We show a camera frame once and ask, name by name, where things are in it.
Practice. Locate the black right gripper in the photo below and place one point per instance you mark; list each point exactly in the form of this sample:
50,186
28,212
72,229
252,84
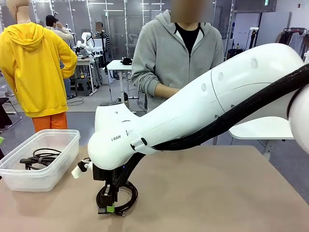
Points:
106,175

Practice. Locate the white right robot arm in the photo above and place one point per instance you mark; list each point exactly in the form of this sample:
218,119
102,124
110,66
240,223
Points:
193,108

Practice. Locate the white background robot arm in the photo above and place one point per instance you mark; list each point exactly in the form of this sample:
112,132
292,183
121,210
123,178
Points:
87,43

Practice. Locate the person's right forearm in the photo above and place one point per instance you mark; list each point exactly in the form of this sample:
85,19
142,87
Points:
166,90

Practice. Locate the black metal chair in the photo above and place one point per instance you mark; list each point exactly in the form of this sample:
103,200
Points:
9,113

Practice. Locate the clear plastic storage container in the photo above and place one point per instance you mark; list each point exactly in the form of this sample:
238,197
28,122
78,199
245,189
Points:
60,145

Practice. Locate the mannequin in yellow hoodie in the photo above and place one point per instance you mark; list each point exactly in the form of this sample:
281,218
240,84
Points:
33,67

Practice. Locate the grey step stool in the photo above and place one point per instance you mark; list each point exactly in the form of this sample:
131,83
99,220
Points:
82,85

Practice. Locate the background person with black cap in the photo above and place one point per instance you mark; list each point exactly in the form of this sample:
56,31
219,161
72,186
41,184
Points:
51,21

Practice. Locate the white standing desk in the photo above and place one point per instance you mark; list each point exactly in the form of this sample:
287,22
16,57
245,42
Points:
116,65

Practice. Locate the background person in striped shirt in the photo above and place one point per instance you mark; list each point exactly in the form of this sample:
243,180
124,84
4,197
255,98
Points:
103,38

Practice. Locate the black cap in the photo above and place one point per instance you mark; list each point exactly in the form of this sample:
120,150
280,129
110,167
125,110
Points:
126,61

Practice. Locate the black braided right arm sleeve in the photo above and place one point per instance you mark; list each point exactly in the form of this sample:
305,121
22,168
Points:
241,111

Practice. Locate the person in grey hoodie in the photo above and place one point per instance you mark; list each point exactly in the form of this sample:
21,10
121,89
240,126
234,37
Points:
164,48

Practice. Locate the large white table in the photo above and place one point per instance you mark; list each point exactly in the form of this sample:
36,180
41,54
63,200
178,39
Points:
265,128

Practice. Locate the black clothes rack with garments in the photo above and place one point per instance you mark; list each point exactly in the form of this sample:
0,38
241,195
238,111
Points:
294,38

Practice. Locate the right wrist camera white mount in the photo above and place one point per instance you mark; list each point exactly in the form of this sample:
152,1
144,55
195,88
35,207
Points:
80,166

